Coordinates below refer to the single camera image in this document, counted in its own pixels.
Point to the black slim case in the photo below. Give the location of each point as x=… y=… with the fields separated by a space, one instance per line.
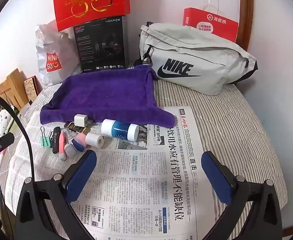
x=56 y=140

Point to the black headphone box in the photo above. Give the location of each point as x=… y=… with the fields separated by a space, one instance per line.
x=99 y=45

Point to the white plastic shopping bag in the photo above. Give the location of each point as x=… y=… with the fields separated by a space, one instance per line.
x=46 y=42

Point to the striped bedsheet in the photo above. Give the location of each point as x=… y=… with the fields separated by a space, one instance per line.
x=236 y=130

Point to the brown wooden headboard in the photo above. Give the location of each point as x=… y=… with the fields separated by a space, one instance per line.
x=246 y=5

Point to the white and blue bottle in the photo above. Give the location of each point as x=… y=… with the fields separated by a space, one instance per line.
x=119 y=129

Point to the newspaper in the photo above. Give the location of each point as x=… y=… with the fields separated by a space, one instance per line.
x=136 y=180

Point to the red gift bag gold cherries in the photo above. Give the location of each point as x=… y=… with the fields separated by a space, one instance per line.
x=61 y=17

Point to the brown patterned book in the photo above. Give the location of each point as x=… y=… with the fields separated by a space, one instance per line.
x=31 y=87

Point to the pink and white marker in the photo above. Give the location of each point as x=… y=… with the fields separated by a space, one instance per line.
x=61 y=147

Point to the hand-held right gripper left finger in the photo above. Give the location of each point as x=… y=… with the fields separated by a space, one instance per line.
x=81 y=175

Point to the white floral cloth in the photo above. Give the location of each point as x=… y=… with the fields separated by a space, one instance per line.
x=1 y=120

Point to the light wooden frame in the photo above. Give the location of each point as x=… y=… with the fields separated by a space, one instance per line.
x=14 y=85

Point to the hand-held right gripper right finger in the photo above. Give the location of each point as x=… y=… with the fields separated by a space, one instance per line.
x=216 y=177

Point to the small white roll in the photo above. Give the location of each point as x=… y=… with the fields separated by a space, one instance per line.
x=92 y=140

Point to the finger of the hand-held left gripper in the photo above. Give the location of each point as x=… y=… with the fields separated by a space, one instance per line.
x=2 y=142

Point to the green binder clip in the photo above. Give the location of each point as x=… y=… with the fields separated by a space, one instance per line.
x=46 y=141

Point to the pink and blue small container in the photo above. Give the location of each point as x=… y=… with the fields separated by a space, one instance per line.
x=79 y=141

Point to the purple towel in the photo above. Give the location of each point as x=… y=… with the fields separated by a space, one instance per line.
x=99 y=92

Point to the grey waist bag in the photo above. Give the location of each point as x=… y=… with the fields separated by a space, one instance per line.
x=211 y=55

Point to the white charger plug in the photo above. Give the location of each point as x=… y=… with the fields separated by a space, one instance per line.
x=80 y=119

